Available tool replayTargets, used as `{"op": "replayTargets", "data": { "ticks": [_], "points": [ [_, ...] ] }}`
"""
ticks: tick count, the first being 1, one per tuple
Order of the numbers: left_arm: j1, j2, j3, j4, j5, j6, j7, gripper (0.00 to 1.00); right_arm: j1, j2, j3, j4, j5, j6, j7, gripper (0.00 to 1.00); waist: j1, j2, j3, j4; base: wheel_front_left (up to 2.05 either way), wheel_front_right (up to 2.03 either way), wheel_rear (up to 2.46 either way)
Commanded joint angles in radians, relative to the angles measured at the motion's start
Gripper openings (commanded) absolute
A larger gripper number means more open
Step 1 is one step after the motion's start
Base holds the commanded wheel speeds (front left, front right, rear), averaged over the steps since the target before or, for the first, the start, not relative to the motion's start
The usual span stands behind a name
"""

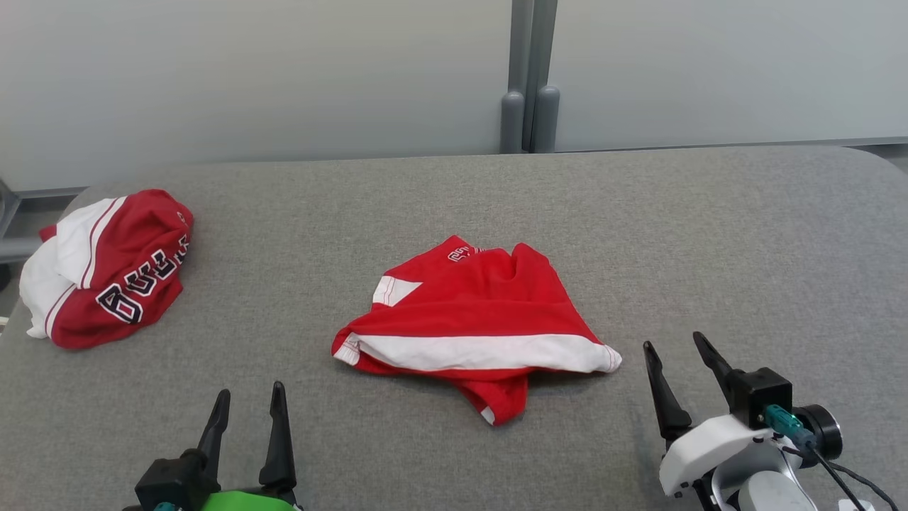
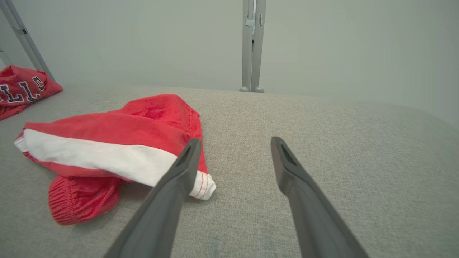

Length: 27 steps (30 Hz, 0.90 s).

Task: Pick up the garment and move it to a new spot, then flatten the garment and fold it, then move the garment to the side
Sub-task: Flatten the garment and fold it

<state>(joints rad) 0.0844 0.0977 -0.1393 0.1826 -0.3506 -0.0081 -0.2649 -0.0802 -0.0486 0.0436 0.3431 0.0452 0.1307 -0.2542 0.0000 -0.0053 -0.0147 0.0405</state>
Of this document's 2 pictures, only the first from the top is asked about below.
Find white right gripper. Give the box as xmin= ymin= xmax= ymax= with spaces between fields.
xmin=643 ymin=331 xmax=802 ymax=498

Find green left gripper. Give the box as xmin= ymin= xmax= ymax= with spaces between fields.
xmin=197 ymin=381 xmax=304 ymax=511

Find red basketball jersey white sleeves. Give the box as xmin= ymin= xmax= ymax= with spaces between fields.
xmin=19 ymin=189 xmax=194 ymax=350

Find red shorts with white stripe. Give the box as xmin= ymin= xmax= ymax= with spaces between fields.
xmin=331 ymin=236 xmax=623 ymax=427

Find grey fabric sofa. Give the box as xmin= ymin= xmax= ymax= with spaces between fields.
xmin=0 ymin=145 xmax=908 ymax=511

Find teal right camera connector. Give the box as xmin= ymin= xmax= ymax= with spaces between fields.
xmin=764 ymin=405 xmax=816 ymax=449

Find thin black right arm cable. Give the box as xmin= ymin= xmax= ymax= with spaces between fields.
xmin=780 ymin=429 xmax=902 ymax=511

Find grey metal floor frame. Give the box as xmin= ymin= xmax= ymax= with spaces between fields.
xmin=0 ymin=181 xmax=43 ymax=265

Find grey partition post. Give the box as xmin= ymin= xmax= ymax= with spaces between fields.
xmin=499 ymin=0 xmax=561 ymax=154

